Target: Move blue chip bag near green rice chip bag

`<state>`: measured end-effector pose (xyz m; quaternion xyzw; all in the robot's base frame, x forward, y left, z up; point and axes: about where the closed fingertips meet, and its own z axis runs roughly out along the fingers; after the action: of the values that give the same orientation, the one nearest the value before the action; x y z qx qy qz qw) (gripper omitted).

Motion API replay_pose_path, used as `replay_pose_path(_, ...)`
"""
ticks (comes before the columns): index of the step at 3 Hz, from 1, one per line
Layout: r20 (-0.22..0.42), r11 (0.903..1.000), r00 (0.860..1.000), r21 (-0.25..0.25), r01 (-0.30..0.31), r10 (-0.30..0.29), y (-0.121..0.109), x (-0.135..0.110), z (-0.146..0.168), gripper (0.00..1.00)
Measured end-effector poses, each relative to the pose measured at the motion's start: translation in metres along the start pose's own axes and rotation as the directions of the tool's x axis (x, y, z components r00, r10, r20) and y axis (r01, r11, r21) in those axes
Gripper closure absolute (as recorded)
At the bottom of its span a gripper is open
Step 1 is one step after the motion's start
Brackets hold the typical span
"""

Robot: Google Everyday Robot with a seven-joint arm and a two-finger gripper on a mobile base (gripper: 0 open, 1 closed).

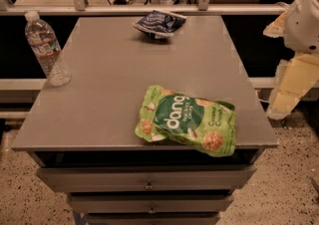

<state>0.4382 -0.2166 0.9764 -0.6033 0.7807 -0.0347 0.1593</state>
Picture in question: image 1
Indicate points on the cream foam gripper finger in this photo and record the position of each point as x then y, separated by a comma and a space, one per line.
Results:
293, 80
276, 28

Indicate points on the blue chip bag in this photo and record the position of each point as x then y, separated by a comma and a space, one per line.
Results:
160, 24

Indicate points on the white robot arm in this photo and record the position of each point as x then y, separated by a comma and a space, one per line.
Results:
299, 28

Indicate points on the green rice chip bag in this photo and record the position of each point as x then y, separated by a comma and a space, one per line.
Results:
207, 126

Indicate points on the grey metal railing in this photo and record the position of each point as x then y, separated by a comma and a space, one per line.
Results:
135, 7

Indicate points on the grey drawer cabinet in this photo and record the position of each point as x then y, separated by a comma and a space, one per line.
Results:
91, 121

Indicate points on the top grey drawer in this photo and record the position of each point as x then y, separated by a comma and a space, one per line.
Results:
149, 179

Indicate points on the grey drawer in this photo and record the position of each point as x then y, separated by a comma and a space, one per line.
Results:
150, 204
156, 219
149, 179

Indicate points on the clear plastic water bottle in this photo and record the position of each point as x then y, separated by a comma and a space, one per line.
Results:
45, 46

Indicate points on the bottom grey drawer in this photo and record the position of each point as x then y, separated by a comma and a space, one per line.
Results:
156, 219

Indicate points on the middle grey drawer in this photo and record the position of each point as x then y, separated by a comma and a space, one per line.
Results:
150, 204

